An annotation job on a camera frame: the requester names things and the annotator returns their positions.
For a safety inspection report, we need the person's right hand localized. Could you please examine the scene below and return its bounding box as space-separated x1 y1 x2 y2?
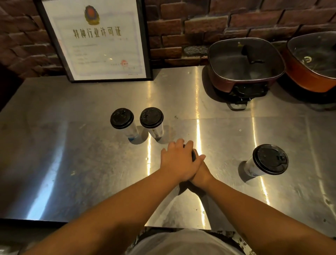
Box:
189 161 215 189

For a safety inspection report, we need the person's left hand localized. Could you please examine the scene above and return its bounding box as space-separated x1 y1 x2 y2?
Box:
160 139 206 183

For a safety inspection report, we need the paper cup with black lid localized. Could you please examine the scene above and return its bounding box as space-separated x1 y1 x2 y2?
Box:
183 144 197 162
244 144 289 178
139 107 165 141
110 108 140 144

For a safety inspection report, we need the person's left forearm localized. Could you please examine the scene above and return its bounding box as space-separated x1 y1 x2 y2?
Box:
23 168 185 255

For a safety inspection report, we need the person's right forearm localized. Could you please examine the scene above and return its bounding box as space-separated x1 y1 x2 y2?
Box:
204 177 336 255

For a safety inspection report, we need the dark red electric pot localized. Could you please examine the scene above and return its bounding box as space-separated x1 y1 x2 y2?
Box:
208 37 286 111

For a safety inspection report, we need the person's white shirt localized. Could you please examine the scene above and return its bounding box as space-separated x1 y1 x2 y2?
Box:
125 228 246 255

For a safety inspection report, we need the glass lid with black knob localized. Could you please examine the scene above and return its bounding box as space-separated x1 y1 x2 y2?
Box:
208 37 286 82

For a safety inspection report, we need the black framed certificate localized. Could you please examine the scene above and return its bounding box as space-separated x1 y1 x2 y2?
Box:
34 0 153 83

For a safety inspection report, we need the orange electric pot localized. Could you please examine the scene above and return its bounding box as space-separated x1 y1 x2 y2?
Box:
282 32 336 94

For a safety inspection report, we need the glass lid with metal knob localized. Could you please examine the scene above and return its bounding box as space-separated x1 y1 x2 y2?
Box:
287 32 336 79

